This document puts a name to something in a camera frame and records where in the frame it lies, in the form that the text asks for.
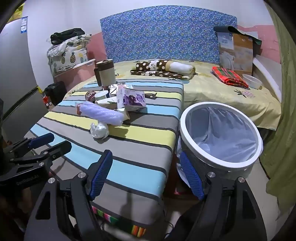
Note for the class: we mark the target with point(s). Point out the blue floral headboard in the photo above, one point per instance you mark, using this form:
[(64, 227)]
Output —
[(161, 34)]

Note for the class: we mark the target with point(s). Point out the pink clear wrapper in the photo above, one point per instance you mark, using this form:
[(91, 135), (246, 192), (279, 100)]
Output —
[(78, 109)]

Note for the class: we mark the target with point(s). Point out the blue white fridge sticker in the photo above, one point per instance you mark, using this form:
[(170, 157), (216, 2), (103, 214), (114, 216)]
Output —
[(23, 24)]

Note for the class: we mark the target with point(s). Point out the cream green leaf packet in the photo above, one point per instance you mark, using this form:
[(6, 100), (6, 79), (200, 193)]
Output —
[(106, 102)]

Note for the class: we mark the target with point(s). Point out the pineapple print bedding stack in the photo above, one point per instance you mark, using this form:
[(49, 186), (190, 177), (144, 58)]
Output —
[(67, 55)]

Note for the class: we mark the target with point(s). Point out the pink storage box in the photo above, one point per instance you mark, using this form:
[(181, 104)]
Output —
[(76, 74)]

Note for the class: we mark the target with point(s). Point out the brown lidded mug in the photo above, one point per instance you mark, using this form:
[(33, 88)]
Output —
[(106, 74)]

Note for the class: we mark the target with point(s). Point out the black case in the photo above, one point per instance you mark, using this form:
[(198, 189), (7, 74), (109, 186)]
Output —
[(56, 92)]

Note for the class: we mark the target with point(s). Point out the brown snack wrapper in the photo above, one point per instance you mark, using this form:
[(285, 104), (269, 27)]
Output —
[(150, 94)]

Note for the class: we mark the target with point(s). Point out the red cartoon print can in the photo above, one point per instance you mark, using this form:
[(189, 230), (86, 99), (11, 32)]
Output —
[(90, 95)]

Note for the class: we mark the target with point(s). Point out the black clothing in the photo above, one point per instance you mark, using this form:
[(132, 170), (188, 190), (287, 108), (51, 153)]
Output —
[(67, 34)]

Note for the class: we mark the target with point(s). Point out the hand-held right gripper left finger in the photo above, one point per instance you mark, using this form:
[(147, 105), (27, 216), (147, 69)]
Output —
[(101, 173)]

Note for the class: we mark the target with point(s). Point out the brown polka dot blanket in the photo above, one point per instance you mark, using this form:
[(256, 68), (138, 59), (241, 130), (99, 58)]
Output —
[(150, 66)]

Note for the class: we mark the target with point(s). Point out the grey plastic bin liner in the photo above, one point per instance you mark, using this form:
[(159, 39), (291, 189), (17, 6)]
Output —
[(222, 129)]

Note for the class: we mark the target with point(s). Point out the purple foam net sleeve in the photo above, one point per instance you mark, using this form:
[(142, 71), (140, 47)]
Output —
[(101, 113)]

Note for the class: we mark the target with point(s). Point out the white padded board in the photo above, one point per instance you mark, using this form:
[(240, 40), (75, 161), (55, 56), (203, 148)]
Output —
[(268, 71)]

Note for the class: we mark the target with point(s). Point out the red labelled item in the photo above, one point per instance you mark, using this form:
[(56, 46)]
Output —
[(45, 99)]

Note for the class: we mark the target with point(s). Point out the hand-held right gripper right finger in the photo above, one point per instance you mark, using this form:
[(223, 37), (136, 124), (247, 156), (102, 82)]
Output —
[(192, 176)]

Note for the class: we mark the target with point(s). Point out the purple print milk carton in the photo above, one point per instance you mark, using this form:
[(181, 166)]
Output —
[(131, 99)]

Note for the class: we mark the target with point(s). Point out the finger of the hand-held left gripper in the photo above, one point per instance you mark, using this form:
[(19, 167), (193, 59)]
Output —
[(42, 139), (57, 148)]

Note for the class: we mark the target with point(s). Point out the yellow pineapple print bedsheet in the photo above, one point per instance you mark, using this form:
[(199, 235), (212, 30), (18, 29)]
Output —
[(208, 92)]

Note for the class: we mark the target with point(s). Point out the white plastic bowl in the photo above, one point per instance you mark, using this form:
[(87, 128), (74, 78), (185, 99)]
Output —
[(252, 81)]

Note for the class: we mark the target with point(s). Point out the white rimmed trash bin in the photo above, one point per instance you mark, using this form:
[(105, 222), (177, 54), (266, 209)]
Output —
[(231, 165)]

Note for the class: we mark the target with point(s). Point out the colourful striped cloth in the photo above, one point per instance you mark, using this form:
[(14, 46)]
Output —
[(136, 230)]

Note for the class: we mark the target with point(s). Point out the grey refrigerator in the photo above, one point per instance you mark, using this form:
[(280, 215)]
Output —
[(16, 69)]

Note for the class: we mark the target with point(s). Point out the white paper cup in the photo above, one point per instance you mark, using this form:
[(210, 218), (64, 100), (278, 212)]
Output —
[(101, 94)]

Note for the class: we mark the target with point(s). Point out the yellow item on fridge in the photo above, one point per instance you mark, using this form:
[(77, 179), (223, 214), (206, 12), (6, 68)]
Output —
[(20, 7)]

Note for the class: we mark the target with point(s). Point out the red plaid cloth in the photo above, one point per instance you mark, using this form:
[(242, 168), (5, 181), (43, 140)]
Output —
[(226, 75)]

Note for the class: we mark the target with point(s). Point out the green curtain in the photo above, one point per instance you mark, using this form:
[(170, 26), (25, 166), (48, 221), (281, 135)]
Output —
[(284, 115)]

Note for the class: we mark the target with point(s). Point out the white plastic bag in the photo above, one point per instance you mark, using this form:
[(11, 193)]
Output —
[(100, 131)]

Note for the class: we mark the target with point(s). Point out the quilt packaging box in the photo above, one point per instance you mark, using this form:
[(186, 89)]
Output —
[(233, 53)]

